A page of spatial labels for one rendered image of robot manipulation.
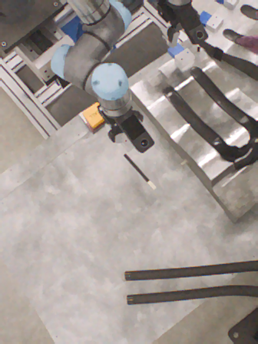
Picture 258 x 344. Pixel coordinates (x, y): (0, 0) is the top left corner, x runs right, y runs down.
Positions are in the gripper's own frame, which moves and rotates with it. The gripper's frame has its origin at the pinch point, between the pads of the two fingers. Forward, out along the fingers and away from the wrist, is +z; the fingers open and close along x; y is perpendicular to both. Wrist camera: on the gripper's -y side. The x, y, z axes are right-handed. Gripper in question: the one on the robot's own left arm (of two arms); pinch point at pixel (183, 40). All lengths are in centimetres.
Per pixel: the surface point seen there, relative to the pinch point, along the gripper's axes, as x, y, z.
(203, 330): 46, -75, 101
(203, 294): 40, -59, 14
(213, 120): 6.4, -21.8, 11.3
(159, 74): 8.7, 1.2, 14.6
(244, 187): 11.1, -42.0, 15.0
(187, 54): -1.0, -0.8, 9.2
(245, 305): 24, -78, 101
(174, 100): 10.9, -9.2, 12.8
